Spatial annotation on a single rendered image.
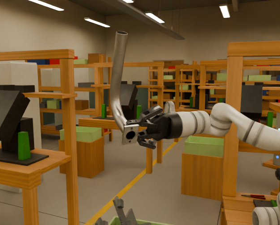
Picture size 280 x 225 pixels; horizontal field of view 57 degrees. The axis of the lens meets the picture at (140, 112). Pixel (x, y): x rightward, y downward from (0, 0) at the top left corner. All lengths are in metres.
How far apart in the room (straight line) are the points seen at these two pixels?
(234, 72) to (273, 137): 1.07
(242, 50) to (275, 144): 1.11
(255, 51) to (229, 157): 0.73
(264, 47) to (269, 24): 9.92
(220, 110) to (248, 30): 10.96
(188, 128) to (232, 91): 1.13
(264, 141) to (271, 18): 11.09
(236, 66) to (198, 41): 10.05
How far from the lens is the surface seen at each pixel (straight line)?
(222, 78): 8.57
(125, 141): 0.68
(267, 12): 11.87
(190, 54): 11.87
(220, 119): 0.82
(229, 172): 1.96
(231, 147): 1.91
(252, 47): 1.86
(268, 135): 0.82
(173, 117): 0.72
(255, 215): 1.16
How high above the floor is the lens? 1.72
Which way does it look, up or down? 8 degrees down
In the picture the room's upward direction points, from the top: straight up
